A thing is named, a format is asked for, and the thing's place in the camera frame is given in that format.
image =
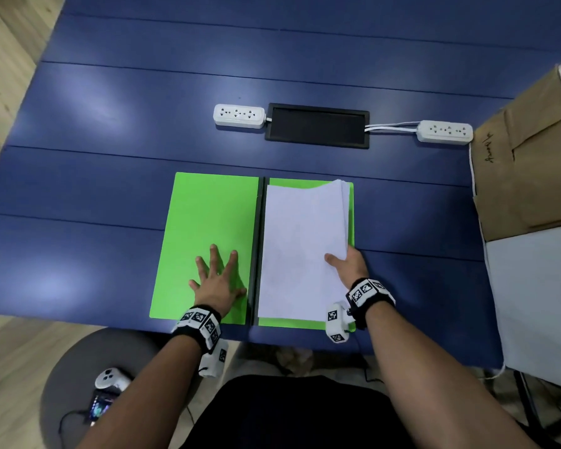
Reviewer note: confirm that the person's right hand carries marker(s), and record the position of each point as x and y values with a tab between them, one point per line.
355	271

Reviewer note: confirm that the person's left hand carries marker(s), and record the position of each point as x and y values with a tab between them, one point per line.
217	289

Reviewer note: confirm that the pile of white papers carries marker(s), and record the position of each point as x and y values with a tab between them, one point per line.
299	238

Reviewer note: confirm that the green folder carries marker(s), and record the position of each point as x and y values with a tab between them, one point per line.
201	215

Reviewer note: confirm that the person's right forearm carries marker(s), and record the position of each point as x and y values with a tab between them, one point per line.
425	383

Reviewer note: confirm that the person's left forearm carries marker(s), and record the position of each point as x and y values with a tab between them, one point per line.
145	402

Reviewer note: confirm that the person's black clothing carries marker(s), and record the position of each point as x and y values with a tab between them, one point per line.
299	416

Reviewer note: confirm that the white handheld controller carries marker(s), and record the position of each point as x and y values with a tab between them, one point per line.
110	379

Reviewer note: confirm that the grey round stool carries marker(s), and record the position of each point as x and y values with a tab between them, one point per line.
75	364

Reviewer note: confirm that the white power strip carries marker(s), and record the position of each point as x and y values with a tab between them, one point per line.
238	115
444	131

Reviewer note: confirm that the black smartphone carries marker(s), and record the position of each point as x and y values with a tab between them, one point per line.
100	407

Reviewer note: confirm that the brown cardboard box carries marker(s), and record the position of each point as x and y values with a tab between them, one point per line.
528	182

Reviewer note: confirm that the black stand leg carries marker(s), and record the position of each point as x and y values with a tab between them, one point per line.
526	402

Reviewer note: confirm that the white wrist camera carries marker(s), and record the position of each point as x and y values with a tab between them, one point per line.
215	360
335	322

